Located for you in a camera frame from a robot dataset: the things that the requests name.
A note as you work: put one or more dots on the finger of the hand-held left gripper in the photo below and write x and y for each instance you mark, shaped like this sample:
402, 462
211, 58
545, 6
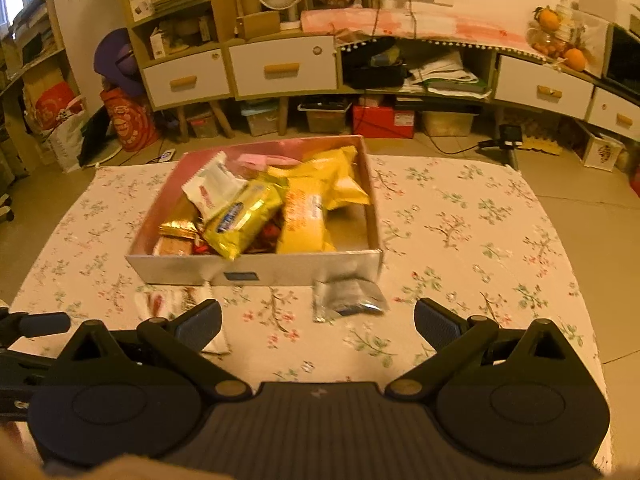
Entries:
40, 324

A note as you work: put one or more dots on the silver snack packet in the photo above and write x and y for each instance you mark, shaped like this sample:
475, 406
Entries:
345, 300

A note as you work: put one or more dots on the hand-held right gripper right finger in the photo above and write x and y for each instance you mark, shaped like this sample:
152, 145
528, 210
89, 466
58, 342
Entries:
437, 327

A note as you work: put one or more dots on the yellow snack packet blue label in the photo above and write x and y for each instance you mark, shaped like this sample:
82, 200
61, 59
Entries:
245, 220

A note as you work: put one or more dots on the gold snack packet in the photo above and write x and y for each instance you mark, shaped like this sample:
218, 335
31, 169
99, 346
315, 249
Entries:
179, 230

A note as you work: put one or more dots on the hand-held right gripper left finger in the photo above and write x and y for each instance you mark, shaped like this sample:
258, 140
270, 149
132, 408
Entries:
200, 325

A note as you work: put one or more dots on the white snack packet red label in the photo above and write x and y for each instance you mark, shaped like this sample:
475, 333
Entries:
215, 185
160, 305

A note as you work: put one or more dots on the orange printed bag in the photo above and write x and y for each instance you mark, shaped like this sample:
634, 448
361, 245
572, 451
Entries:
130, 120

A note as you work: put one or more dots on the wooden storage cabinet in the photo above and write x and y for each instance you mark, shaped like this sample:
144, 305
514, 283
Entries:
350, 45

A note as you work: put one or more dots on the black box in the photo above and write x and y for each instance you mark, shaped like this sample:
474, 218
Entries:
375, 67

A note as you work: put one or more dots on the orange fruit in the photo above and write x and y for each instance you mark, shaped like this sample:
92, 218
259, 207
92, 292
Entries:
575, 59
549, 19

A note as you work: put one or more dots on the red box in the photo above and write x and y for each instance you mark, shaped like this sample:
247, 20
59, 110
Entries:
382, 122

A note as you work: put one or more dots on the stack of papers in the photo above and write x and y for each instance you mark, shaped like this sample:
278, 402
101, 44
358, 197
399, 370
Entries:
445, 77

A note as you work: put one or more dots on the large plain yellow snack packet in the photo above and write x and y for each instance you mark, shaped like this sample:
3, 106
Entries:
350, 190

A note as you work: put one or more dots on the person's left forearm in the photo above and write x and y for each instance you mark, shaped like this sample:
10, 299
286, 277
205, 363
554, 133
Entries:
12, 455

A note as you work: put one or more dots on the yellow foam mat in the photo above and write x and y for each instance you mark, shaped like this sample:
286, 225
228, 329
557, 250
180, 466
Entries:
540, 146

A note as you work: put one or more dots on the white plastic bag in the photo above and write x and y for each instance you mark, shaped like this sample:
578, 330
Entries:
67, 135

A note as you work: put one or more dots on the pink cardboard box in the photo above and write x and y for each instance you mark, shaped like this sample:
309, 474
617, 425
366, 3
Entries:
280, 270

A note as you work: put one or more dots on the black laptop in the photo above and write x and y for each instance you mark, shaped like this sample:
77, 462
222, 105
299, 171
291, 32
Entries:
97, 137

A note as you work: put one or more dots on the clear plastic storage bin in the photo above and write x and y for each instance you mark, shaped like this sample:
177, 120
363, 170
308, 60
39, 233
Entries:
447, 124
204, 125
260, 120
325, 119

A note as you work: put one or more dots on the glass jar of small fruits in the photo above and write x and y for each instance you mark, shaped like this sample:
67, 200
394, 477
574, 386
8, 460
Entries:
546, 44

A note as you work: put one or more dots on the clear beige cake packet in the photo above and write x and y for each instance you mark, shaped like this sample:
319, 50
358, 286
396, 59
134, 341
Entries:
172, 246

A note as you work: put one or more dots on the red printed bag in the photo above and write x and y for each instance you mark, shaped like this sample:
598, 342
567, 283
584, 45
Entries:
50, 105

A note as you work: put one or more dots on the orange cracker snack packet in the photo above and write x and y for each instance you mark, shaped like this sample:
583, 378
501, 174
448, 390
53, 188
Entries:
305, 220

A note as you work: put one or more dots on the pink cloth runner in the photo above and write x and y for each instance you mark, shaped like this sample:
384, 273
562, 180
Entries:
425, 25

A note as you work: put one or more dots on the pink snack packet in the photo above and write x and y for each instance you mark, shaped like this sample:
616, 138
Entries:
265, 161

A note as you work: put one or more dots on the small white box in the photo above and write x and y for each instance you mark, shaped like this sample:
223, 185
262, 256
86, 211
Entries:
158, 42

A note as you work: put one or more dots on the floral tablecloth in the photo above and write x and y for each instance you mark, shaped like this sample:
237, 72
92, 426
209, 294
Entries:
475, 220

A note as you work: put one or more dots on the wooden bookshelf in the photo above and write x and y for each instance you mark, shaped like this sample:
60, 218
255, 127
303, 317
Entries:
30, 60

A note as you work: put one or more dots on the white printed box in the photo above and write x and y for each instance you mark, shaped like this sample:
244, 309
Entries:
600, 151

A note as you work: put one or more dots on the black microwave oven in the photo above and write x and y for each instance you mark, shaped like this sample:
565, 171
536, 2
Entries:
622, 60

